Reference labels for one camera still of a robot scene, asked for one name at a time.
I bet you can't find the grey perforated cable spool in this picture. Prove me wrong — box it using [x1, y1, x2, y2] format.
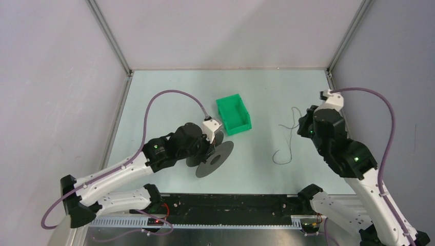
[186, 131, 234, 178]

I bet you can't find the thin dark wire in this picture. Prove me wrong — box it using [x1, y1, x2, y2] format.
[272, 107, 303, 166]

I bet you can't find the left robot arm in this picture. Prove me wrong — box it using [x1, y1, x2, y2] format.
[60, 119, 223, 228]

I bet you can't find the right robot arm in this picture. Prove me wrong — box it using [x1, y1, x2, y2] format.
[297, 105, 430, 245]

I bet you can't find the green plastic bin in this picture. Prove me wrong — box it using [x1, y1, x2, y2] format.
[216, 94, 252, 136]

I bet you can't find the left controller board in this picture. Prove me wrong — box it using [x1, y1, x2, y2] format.
[147, 218, 165, 227]

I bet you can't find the controller board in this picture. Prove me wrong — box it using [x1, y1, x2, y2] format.
[300, 222, 321, 236]
[147, 218, 165, 227]

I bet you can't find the right controller board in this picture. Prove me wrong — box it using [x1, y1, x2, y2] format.
[300, 222, 321, 236]

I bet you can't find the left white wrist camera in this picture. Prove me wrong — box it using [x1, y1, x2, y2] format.
[201, 118, 223, 144]

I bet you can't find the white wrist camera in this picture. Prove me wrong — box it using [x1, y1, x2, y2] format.
[317, 89, 344, 112]
[201, 118, 223, 144]

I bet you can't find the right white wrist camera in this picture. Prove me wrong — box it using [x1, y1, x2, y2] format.
[317, 89, 344, 112]

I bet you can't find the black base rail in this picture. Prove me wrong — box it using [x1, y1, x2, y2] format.
[145, 193, 315, 226]

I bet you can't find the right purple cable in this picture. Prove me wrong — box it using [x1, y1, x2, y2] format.
[331, 87, 417, 246]

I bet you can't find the purple cable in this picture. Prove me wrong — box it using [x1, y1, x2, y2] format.
[41, 90, 210, 230]
[331, 87, 417, 246]

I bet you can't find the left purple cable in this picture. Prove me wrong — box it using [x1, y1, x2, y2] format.
[41, 90, 210, 230]

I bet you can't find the aluminium frame right post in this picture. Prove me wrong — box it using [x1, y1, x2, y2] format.
[327, 0, 374, 74]

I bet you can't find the aluminium frame post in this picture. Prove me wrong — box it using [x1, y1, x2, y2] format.
[85, 0, 132, 77]
[327, 0, 374, 74]

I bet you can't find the aluminium frame left post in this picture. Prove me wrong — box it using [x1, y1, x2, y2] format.
[85, 0, 132, 77]

